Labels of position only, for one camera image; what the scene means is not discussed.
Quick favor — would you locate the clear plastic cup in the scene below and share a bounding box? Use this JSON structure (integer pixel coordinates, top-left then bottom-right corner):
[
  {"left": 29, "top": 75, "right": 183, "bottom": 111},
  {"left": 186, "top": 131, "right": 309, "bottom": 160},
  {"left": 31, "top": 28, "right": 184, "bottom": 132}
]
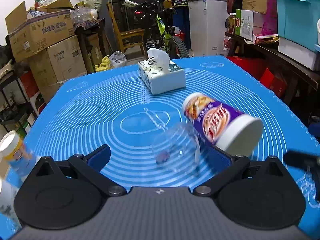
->
[{"left": 151, "top": 123, "right": 201, "bottom": 174}]

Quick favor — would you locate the purple paper cup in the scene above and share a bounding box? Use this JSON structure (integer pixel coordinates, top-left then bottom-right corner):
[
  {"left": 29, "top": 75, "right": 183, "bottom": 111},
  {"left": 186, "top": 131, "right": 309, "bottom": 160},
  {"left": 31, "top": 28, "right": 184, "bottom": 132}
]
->
[{"left": 182, "top": 92, "right": 263, "bottom": 157}]

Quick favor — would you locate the blue yellow paper cup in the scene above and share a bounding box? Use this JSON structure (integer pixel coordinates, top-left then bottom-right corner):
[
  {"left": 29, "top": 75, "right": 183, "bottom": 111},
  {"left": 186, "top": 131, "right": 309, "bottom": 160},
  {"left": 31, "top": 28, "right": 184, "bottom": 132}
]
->
[{"left": 0, "top": 130, "right": 38, "bottom": 181}]

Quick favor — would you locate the white grey paper cup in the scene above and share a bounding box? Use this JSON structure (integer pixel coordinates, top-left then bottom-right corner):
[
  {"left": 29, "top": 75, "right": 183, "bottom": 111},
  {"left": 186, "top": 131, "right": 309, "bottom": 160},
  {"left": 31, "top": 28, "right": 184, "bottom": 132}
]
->
[{"left": 1, "top": 179, "right": 21, "bottom": 231}]

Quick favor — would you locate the blue silicone baking mat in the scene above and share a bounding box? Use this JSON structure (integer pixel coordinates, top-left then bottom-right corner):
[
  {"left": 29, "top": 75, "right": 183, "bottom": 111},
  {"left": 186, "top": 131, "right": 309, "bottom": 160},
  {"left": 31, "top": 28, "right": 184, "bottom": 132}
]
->
[{"left": 12, "top": 56, "right": 319, "bottom": 239}]

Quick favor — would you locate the black metal shelf rack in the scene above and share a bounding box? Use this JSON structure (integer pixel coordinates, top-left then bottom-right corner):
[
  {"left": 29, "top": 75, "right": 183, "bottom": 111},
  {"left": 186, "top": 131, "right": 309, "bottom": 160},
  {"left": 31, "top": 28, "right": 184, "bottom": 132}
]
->
[{"left": 1, "top": 70, "right": 37, "bottom": 136}]

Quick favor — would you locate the lower cardboard box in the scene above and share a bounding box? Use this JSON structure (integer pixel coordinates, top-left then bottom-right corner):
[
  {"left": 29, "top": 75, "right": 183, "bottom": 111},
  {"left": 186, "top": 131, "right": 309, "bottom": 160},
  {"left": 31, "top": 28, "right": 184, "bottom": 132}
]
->
[{"left": 28, "top": 35, "right": 87, "bottom": 103}]

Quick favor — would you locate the white patterned tissue box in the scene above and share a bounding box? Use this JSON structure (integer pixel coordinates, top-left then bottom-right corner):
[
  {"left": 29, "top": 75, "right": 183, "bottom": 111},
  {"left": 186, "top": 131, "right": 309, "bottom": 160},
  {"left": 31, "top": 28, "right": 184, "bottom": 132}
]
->
[{"left": 138, "top": 48, "right": 185, "bottom": 95}]

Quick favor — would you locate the wooden chair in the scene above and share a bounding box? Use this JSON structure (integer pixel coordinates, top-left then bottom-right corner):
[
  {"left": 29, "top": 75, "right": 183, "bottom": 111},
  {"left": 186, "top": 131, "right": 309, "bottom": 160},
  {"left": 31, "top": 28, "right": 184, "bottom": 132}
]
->
[{"left": 106, "top": 2, "right": 146, "bottom": 55}]

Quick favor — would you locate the green white carton box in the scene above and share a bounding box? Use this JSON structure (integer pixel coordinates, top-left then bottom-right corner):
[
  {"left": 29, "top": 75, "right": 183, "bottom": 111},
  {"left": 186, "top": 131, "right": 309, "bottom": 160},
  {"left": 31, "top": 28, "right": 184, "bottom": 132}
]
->
[{"left": 235, "top": 9, "right": 265, "bottom": 41}]

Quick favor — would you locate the upper cardboard box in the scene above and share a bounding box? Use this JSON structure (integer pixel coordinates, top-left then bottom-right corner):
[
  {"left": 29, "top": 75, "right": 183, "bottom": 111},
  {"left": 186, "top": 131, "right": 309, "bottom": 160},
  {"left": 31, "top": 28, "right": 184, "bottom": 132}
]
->
[{"left": 5, "top": 0, "right": 74, "bottom": 62}]

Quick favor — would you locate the white chest freezer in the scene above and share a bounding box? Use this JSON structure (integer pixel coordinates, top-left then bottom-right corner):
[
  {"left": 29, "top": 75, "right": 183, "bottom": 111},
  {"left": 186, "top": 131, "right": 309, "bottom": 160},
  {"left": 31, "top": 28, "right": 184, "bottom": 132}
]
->
[{"left": 188, "top": 0, "right": 228, "bottom": 56}]

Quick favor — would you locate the teal plastic storage bin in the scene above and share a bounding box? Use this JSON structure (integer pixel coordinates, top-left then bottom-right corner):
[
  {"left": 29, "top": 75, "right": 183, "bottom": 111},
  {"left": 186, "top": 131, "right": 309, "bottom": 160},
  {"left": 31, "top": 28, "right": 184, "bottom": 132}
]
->
[{"left": 276, "top": 0, "right": 320, "bottom": 51}]

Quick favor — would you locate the black green bicycle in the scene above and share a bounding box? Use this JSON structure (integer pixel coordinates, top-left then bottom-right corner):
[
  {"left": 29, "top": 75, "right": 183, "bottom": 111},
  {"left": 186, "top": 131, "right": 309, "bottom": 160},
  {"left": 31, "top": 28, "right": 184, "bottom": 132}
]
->
[{"left": 120, "top": 0, "right": 189, "bottom": 59}]

